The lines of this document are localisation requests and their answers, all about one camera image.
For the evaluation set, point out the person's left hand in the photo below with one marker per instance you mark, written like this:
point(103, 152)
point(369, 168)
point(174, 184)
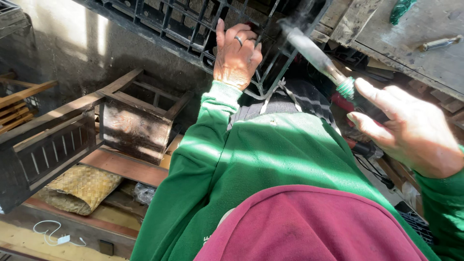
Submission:
point(234, 63)

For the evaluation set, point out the person's right hand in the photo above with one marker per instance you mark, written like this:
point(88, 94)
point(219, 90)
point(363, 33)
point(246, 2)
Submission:
point(417, 137)

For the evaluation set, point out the black plastic lattice crate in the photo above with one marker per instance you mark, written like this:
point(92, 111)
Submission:
point(174, 25)

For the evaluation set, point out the soldering iron with green collar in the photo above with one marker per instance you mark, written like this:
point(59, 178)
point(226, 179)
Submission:
point(313, 54)

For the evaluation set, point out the red and black power tool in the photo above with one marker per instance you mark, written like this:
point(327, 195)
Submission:
point(357, 145)

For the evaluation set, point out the dark striped trousers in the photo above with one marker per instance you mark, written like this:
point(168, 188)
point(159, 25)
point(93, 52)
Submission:
point(308, 98)

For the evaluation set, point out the small black mesh crate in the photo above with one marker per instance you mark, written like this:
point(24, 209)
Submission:
point(417, 223)

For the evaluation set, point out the worn wooden workbench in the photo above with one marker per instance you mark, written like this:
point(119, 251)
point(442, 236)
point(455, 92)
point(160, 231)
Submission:
point(417, 43)

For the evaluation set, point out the metal cylinder tool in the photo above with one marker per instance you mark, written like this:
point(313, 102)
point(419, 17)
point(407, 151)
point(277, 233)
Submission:
point(440, 43)

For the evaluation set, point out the green sweatshirt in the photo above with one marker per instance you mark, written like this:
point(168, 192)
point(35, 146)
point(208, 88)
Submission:
point(275, 156)

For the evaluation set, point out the dark wooden stool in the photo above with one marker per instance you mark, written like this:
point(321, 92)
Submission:
point(136, 127)

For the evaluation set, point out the green plastic wrapper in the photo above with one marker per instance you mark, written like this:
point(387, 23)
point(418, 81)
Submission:
point(400, 10)

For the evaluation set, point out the maroon cloth garment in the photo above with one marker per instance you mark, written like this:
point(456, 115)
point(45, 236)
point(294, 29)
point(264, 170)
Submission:
point(308, 228)

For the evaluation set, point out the reddish wooden board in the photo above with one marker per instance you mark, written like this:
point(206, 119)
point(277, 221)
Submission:
point(127, 166)

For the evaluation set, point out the crumpled clear plastic bag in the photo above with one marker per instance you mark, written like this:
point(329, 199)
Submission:
point(144, 193)

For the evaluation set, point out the woven straw basket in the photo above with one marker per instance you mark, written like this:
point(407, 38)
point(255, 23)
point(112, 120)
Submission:
point(81, 188)

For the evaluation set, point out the dark wooden slatted bench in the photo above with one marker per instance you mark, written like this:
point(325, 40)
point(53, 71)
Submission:
point(47, 152)

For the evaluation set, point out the light wooden slatted chair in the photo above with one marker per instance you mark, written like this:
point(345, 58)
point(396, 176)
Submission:
point(16, 105)

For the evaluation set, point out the small black square block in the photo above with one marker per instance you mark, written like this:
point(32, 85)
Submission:
point(106, 247)

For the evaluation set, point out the grey plastic crate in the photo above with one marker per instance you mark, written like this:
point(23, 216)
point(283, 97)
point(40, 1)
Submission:
point(12, 16)

